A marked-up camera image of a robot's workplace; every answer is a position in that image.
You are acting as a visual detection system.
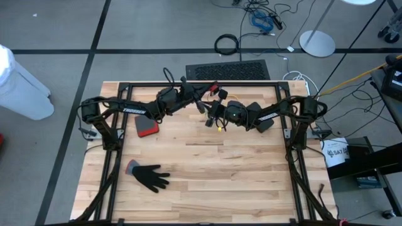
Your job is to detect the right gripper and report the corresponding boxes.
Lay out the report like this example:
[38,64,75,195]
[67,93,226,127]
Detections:
[205,89,229,128]

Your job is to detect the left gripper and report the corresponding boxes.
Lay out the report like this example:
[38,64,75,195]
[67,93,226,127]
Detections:
[174,76,220,114]

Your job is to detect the yellow cord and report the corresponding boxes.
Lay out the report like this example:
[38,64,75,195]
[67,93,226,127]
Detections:
[205,94,240,104]

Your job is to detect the black floor vent grille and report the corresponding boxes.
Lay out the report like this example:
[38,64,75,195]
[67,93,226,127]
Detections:
[185,59,271,81]

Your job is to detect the black glove grey cuff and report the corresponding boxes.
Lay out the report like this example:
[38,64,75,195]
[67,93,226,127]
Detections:
[124,159,171,193]

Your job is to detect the black power adapter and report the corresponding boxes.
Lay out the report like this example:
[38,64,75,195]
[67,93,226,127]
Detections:
[271,14,284,31]

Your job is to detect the grey disc floor stand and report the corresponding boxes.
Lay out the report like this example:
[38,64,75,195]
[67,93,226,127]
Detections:
[298,0,336,58]

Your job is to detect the black side desk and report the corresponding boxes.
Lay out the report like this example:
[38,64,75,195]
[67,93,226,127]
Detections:
[326,143,402,217]

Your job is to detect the black stand white disc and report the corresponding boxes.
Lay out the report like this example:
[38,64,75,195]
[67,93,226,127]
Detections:
[340,0,378,6]

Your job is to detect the white bulky bundle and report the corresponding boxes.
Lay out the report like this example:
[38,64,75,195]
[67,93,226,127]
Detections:
[0,43,55,121]

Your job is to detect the black caster wheels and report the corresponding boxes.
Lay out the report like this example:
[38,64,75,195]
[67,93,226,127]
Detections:
[378,15,402,44]

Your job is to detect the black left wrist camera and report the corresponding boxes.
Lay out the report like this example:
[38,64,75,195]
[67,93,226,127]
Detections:
[181,82,196,97]

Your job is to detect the black coiled floor cable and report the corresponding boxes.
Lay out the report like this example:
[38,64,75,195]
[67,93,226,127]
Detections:
[214,33,240,57]

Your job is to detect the white floor cable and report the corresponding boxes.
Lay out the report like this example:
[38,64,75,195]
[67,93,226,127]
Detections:
[282,71,320,98]

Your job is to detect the blue floor cable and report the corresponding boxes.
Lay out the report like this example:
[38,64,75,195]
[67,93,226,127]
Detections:
[250,10,274,32]

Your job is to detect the orange-yellow power cable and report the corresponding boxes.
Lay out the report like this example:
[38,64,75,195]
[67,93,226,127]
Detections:
[310,53,402,99]

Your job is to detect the thin black taut cable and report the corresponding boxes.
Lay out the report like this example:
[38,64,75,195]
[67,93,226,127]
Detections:
[313,0,386,92]

